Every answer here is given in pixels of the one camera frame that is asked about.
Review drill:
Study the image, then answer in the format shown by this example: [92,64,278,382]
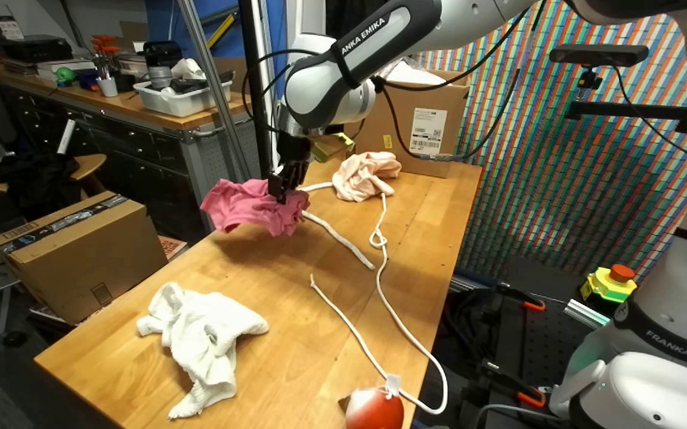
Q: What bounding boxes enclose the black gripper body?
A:
[273,129,315,172]

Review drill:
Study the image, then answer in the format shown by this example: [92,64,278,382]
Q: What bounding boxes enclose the pink cloth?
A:
[197,177,313,238]

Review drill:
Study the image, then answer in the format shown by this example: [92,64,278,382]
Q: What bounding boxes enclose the peach cloth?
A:
[328,151,403,202]

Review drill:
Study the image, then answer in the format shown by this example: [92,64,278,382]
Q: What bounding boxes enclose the white terry towel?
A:
[134,280,271,423]

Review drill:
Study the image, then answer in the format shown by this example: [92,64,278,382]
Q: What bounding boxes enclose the orange white object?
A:
[341,371,405,429]

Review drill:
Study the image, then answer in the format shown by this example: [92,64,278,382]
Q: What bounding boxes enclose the black vertical pole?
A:
[236,0,278,187]

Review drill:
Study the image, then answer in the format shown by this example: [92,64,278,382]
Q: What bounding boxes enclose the silver metal pole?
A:
[174,0,242,189]

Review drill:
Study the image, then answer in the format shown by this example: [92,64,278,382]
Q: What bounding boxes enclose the grey wooden top workbench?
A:
[0,70,254,237]

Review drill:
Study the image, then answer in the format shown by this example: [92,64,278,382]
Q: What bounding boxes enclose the white plastic bin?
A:
[131,75,234,120]

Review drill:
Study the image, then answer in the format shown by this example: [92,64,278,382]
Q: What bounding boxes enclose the cardboard box with white label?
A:
[349,63,471,179]

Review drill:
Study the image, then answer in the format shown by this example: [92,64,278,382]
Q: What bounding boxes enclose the black hanging cloth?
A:
[321,0,389,41]

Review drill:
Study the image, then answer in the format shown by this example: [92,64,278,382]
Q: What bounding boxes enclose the black kettle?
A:
[141,41,184,81]

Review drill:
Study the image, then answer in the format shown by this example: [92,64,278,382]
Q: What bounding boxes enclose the round wooden stool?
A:
[0,151,110,200]

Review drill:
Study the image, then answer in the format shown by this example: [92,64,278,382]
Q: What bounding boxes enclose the large cardboard box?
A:
[0,189,168,326]

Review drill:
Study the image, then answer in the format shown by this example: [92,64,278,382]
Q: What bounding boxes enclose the black bag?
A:
[0,151,84,224]

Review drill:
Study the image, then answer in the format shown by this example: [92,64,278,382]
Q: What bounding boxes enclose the colourful patterned panel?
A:
[417,14,687,282]

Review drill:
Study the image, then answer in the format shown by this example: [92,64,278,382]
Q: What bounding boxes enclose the black case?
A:
[0,33,77,64]

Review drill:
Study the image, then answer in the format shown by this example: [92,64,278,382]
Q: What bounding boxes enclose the yellow red emergency stop button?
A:
[579,263,640,308]

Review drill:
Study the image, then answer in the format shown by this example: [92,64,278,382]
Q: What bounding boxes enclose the thick white braided rope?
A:
[292,179,380,271]

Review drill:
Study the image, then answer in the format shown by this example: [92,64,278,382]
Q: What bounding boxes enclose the thin white rope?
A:
[306,194,451,417]

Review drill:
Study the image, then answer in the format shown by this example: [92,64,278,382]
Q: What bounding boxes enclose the black clamp orange handle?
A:
[493,280,550,316]
[476,361,554,414]

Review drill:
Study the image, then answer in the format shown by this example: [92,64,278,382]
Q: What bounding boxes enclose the black stereo camera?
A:
[549,42,651,70]

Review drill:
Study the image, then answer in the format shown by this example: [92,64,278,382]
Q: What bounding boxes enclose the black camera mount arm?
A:
[563,64,687,137]

